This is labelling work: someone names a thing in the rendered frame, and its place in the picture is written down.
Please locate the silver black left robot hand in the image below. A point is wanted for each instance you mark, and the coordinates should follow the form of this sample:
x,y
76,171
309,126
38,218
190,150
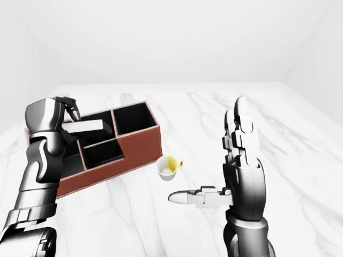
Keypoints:
x,y
44,115

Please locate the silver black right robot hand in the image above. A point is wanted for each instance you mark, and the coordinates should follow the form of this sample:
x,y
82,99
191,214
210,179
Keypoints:
x,y
247,182

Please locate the white black book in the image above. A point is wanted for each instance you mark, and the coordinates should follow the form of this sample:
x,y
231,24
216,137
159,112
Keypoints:
x,y
85,126

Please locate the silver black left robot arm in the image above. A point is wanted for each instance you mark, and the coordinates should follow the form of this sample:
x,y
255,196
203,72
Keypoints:
x,y
37,187

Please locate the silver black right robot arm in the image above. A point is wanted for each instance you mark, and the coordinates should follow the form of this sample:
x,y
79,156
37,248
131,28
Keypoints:
x,y
247,238

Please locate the red-brown desk caddy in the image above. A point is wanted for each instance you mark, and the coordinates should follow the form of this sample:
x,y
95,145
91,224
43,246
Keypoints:
x,y
128,144

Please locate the white yellow mug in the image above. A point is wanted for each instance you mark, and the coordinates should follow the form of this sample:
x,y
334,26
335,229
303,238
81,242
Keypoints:
x,y
167,168

